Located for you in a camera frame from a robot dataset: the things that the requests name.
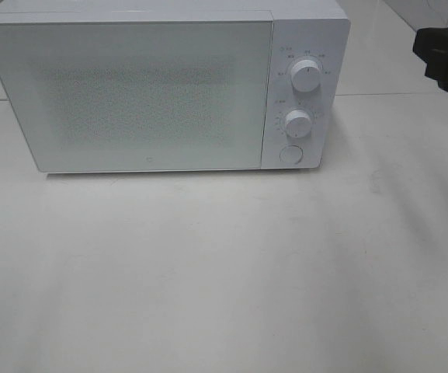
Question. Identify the white round knob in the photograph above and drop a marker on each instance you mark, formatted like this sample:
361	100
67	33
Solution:
298	124
305	75

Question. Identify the white microwave oven body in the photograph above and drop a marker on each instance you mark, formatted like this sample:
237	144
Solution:
300	29

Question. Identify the white microwave door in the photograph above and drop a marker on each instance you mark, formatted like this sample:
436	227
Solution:
137	97

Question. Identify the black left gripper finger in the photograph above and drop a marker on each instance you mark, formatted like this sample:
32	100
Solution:
431	42

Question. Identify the round white door button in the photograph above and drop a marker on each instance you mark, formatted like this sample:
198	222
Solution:
291	154

